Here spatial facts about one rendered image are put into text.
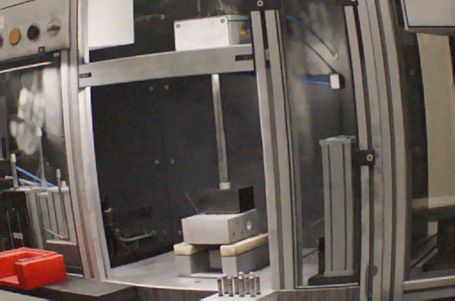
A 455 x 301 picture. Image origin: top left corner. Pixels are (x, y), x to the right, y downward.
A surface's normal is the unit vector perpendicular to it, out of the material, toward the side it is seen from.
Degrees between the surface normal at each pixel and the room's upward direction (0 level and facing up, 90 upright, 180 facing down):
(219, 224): 90
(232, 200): 90
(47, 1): 90
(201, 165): 90
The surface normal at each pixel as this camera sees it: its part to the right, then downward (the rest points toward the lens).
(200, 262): 0.88, -0.05
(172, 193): -0.46, 0.08
